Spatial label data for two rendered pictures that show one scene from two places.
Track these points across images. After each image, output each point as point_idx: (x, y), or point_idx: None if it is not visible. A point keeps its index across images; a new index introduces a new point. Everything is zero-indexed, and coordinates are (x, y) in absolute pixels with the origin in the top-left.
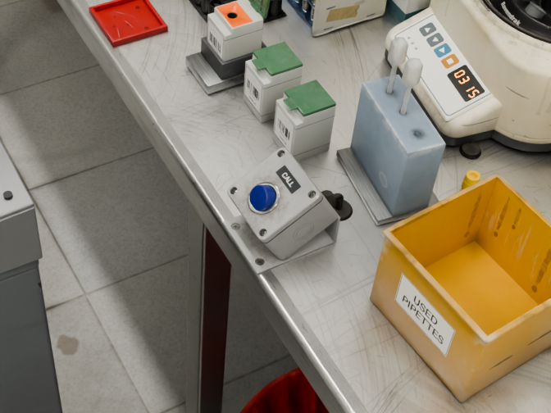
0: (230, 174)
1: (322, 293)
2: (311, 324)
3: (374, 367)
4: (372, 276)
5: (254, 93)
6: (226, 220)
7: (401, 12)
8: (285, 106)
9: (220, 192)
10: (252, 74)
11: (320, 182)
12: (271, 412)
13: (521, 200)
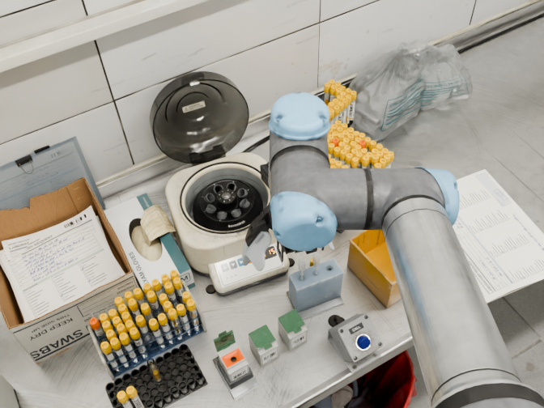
0: (318, 371)
1: (387, 328)
2: (405, 333)
3: None
4: (373, 307)
5: (271, 355)
6: (349, 371)
7: (191, 284)
8: (294, 334)
9: (331, 376)
10: (268, 352)
11: (318, 329)
12: None
13: (363, 232)
